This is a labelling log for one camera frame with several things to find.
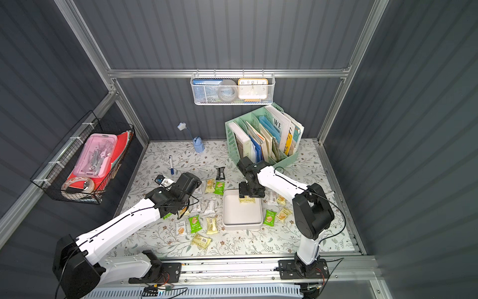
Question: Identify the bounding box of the yellow cookie packet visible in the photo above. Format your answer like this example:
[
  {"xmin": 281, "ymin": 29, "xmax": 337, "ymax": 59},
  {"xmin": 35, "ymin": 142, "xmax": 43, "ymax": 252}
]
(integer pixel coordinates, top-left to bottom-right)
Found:
[
  {"xmin": 178, "ymin": 207, "xmax": 190, "ymax": 219},
  {"xmin": 276, "ymin": 196, "xmax": 287, "ymax": 206},
  {"xmin": 191, "ymin": 233, "xmax": 212, "ymax": 250},
  {"xmin": 239, "ymin": 198, "xmax": 256, "ymax": 204},
  {"xmin": 204, "ymin": 178, "xmax": 215, "ymax": 194},
  {"xmin": 276, "ymin": 208, "xmax": 293, "ymax": 223},
  {"xmin": 206, "ymin": 218, "xmax": 219, "ymax": 235}
]

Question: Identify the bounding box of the silver white cookie packet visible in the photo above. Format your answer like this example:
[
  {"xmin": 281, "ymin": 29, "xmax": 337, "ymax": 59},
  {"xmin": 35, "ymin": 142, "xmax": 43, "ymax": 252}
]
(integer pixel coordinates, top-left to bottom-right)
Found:
[{"xmin": 175, "ymin": 221, "xmax": 187, "ymax": 237}]

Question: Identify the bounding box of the black cookie packet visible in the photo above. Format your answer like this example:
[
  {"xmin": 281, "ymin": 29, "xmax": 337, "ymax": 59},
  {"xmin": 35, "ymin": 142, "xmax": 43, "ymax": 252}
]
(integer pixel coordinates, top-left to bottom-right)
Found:
[{"xmin": 216, "ymin": 166, "xmax": 225, "ymax": 181}]

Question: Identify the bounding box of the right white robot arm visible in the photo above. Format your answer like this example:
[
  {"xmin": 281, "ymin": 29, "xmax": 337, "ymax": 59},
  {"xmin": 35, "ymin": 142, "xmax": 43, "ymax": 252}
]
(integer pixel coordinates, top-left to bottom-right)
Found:
[{"xmin": 237, "ymin": 157, "xmax": 335, "ymax": 276}]

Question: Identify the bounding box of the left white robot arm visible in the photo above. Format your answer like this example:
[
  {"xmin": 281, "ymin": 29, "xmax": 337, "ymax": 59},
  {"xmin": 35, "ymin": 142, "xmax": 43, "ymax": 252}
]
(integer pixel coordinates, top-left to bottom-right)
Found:
[{"xmin": 52, "ymin": 173, "xmax": 202, "ymax": 299}]

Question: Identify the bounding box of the white storage box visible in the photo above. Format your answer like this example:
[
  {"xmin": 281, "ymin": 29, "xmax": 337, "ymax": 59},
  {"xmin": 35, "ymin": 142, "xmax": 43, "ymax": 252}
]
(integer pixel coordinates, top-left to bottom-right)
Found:
[{"xmin": 223, "ymin": 189, "xmax": 263, "ymax": 230}]

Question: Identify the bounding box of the blue box in basket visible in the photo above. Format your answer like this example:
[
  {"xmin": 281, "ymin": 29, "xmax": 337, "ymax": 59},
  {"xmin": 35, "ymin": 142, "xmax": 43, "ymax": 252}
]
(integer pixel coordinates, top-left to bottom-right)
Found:
[{"xmin": 190, "ymin": 78, "xmax": 223, "ymax": 105}]

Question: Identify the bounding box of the blue white marker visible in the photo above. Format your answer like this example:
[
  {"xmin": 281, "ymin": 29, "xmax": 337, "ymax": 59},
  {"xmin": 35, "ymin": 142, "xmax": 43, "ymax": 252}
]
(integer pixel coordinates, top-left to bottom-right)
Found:
[{"xmin": 169, "ymin": 155, "xmax": 175, "ymax": 175}]

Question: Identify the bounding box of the blue folder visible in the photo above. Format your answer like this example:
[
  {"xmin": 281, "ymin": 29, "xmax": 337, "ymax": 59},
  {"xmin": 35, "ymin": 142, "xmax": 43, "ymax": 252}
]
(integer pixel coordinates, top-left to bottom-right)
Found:
[{"xmin": 249, "ymin": 135, "xmax": 263, "ymax": 163}]

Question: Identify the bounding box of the white brown book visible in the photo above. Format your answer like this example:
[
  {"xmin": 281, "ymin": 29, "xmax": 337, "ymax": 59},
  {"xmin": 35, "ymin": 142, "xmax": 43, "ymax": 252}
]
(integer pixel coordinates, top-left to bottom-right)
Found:
[{"xmin": 228, "ymin": 122, "xmax": 256, "ymax": 163}]

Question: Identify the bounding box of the mint green file organizer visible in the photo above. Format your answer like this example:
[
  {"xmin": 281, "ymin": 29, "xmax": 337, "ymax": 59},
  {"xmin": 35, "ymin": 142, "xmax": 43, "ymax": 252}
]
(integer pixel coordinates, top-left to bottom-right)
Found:
[{"xmin": 225, "ymin": 103, "xmax": 304, "ymax": 168}]

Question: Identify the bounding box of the blue small bottle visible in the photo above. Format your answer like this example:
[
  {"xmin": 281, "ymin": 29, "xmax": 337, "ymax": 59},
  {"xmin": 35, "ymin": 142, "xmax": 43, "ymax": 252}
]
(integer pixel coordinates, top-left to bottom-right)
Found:
[{"xmin": 178, "ymin": 122, "xmax": 205, "ymax": 153}]

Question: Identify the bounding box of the white book WE cover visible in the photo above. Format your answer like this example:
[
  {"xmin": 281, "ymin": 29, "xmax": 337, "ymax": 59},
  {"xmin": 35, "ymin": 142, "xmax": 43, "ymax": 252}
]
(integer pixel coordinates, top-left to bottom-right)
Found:
[{"xmin": 265, "ymin": 105, "xmax": 294, "ymax": 156}]

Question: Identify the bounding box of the clear tape roll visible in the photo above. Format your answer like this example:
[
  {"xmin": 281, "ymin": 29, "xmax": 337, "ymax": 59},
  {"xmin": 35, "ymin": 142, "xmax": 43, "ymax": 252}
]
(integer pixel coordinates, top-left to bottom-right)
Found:
[{"xmin": 61, "ymin": 177, "xmax": 95, "ymax": 194}]

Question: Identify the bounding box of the pink plastic case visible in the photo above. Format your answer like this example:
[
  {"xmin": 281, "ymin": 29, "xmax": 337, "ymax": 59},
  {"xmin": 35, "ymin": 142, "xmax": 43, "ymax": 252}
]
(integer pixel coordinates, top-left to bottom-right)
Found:
[{"xmin": 73, "ymin": 133, "xmax": 118, "ymax": 178}]

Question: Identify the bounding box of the yellow white clock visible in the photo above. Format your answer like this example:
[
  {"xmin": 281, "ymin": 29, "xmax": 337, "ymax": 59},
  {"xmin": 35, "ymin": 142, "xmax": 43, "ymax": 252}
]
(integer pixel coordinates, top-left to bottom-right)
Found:
[{"xmin": 237, "ymin": 78, "xmax": 269, "ymax": 102}]

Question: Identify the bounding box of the grey tape roll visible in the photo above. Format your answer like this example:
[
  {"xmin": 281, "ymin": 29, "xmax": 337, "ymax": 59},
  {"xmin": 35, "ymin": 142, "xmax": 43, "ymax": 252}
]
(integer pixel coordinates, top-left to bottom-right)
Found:
[{"xmin": 217, "ymin": 79, "xmax": 237, "ymax": 103}]

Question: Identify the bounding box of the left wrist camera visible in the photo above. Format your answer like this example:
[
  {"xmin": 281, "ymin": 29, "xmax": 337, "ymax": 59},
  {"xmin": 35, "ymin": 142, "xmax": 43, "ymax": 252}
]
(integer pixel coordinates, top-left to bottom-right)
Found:
[{"xmin": 154, "ymin": 174, "xmax": 174, "ymax": 188}]

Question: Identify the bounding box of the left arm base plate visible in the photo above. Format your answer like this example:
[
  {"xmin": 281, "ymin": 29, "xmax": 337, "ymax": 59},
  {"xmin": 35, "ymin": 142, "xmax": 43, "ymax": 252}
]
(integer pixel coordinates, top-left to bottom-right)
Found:
[{"xmin": 128, "ymin": 263, "xmax": 182, "ymax": 284}]

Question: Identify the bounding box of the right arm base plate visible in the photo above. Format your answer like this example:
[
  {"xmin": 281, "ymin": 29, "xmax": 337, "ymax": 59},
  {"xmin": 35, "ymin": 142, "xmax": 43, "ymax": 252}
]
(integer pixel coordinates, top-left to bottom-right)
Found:
[{"xmin": 275, "ymin": 259, "xmax": 330, "ymax": 280}]

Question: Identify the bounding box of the black wire side basket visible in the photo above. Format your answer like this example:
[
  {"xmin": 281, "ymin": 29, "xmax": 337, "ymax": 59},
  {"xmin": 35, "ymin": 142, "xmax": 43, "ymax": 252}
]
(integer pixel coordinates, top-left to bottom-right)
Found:
[{"xmin": 31, "ymin": 112, "xmax": 136, "ymax": 205}]

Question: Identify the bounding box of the white wire wall basket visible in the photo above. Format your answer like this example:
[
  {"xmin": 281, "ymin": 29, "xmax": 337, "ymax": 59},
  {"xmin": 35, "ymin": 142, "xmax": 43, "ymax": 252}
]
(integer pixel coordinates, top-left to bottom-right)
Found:
[{"xmin": 190, "ymin": 74, "xmax": 276, "ymax": 106}]

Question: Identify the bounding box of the aluminium rail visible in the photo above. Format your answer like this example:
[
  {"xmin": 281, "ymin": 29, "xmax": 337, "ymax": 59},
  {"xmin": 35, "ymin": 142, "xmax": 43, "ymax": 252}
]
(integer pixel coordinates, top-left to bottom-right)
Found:
[{"xmin": 100, "ymin": 255, "xmax": 383, "ymax": 285}]

